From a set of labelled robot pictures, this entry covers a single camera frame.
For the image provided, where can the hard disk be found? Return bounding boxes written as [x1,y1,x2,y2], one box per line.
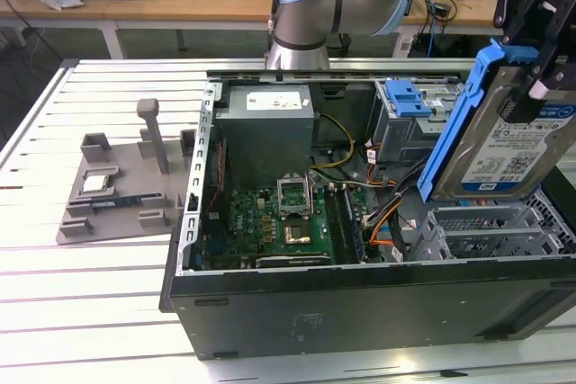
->
[417,37,576,203]

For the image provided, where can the grey metal disk bay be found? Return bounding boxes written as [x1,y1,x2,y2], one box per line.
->
[407,197,563,262]

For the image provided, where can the blue plastic drive latch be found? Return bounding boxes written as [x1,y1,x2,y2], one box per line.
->
[385,80,431,120]

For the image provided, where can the grey metal drive cage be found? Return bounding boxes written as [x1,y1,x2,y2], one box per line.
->
[373,80,465,178]

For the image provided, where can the installed RAM stick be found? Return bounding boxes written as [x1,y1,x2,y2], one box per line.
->
[344,185,365,263]

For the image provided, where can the metal socket cover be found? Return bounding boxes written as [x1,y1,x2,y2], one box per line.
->
[275,174,312,219]

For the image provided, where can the grey power supply unit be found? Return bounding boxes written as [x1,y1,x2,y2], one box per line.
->
[214,85,315,178]

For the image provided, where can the black RAM slot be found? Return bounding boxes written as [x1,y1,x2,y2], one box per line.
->
[323,188,337,266]
[333,186,347,265]

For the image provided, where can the CPU socket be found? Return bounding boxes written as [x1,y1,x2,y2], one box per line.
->
[282,218,312,246]

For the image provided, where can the wooden desk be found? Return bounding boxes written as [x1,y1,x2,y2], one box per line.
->
[0,0,576,61]

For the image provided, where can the black case fan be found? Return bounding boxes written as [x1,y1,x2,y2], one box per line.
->
[201,138,233,228]

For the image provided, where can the green motherboard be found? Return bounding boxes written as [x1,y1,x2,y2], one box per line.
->
[200,183,392,271]

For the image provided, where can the black graphics card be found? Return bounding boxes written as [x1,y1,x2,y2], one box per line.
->
[255,254,334,270]

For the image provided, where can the black open PC case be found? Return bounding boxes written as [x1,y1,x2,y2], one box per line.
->
[159,56,576,362]

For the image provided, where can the grey parts rack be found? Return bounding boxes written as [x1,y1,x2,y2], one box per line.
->
[54,98,199,246]

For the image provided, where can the silver CPU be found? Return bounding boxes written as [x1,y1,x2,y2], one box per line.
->
[80,174,109,194]

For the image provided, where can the thin blue hanging cable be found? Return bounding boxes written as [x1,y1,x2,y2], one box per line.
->
[427,0,441,59]

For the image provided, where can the red wires with white label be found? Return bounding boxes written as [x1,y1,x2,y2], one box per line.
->
[364,143,388,187]

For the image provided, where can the yellow wire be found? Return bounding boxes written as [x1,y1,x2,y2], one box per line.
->
[310,112,356,178]

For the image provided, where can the black cable bundle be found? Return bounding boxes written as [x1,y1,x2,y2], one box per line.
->
[359,154,433,232]

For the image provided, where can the orange wires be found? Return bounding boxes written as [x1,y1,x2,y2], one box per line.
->
[366,217,406,250]

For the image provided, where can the red black twisted wire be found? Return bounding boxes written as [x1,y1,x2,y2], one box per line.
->
[204,139,225,217]

